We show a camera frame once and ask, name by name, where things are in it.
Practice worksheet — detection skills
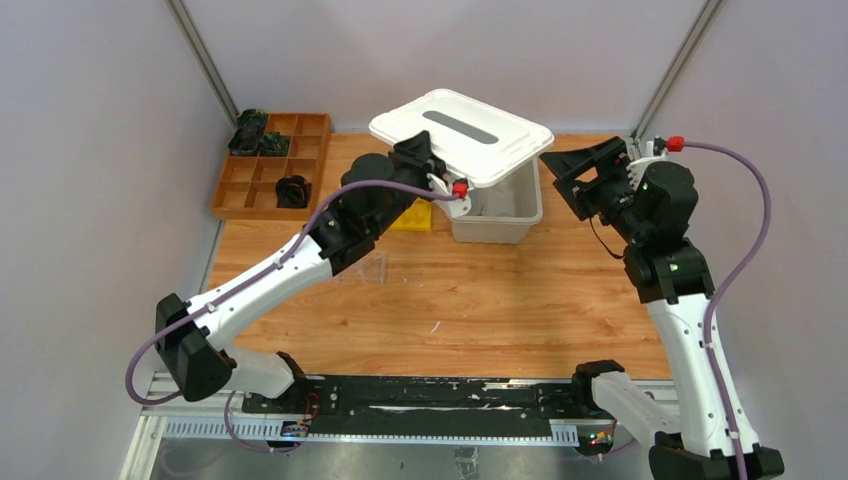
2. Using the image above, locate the yellow test tube rack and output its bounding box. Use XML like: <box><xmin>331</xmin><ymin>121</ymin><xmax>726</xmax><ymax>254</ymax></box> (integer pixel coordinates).
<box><xmin>389</xmin><ymin>199</ymin><xmax>432</xmax><ymax>232</ymax></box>

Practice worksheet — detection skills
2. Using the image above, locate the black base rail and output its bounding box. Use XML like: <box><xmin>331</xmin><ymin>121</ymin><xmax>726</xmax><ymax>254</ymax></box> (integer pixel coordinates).
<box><xmin>237</xmin><ymin>375</ymin><xmax>616</xmax><ymax>441</ymax></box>

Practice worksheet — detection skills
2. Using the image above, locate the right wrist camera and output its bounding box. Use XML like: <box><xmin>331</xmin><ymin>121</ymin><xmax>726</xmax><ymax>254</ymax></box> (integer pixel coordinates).
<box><xmin>626</xmin><ymin>136</ymin><xmax>669</xmax><ymax>190</ymax></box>

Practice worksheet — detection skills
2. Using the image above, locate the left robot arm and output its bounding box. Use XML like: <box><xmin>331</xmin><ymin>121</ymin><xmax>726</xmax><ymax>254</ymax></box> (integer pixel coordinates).
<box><xmin>152</xmin><ymin>130</ymin><xmax>453</xmax><ymax>413</ymax></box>

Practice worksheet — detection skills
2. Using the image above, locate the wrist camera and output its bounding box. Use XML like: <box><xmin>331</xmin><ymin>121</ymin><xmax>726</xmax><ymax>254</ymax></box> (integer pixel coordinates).
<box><xmin>427</xmin><ymin>174</ymin><xmax>472</xmax><ymax>220</ymax></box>
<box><xmin>626</xmin><ymin>136</ymin><xmax>669</xmax><ymax>190</ymax></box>

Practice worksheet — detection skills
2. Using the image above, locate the wooden compartment tray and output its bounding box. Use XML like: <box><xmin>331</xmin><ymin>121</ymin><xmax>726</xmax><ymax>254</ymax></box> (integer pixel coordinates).
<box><xmin>210</xmin><ymin>109</ymin><xmax>332</xmax><ymax>222</ymax></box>

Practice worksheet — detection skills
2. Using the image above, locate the grey plastic bin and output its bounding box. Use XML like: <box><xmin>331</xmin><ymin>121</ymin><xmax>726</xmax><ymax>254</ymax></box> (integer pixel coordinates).
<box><xmin>450</xmin><ymin>160</ymin><xmax>543</xmax><ymax>244</ymax></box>

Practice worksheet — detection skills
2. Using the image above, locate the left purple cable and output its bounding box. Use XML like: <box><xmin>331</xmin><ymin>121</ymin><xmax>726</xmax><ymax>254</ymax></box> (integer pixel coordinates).
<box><xmin>124</xmin><ymin>179</ymin><xmax>465</xmax><ymax>456</ymax></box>

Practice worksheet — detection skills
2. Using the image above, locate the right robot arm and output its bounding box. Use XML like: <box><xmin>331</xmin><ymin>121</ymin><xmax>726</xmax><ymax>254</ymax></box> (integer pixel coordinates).
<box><xmin>540</xmin><ymin>136</ymin><xmax>785</xmax><ymax>479</ymax></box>

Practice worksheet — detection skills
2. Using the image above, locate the clear plastic tube rack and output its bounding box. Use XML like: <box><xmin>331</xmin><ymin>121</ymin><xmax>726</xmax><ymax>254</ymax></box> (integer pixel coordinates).
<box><xmin>332</xmin><ymin>250</ymin><xmax>388</xmax><ymax>285</ymax></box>

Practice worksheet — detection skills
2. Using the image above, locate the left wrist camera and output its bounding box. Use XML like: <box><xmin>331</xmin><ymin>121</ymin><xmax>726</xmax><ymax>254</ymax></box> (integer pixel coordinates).
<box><xmin>427</xmin><ymin>174</ymin><xmax>472</xmax><ymax>220</ymax></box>

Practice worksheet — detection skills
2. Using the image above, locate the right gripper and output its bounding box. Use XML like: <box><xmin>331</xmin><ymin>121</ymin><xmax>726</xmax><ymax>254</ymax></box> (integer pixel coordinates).
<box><xmin>540</xmin><ymin>137</ymin><xmax>650</xmax><ymax>246</ymax></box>

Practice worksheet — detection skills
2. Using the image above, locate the white bin lid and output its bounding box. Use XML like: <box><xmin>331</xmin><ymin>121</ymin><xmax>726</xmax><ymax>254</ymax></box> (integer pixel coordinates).
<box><xmin>368</xmin><ymin>89</ymin><xmax>554</xmax><ymax>188</ymax></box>

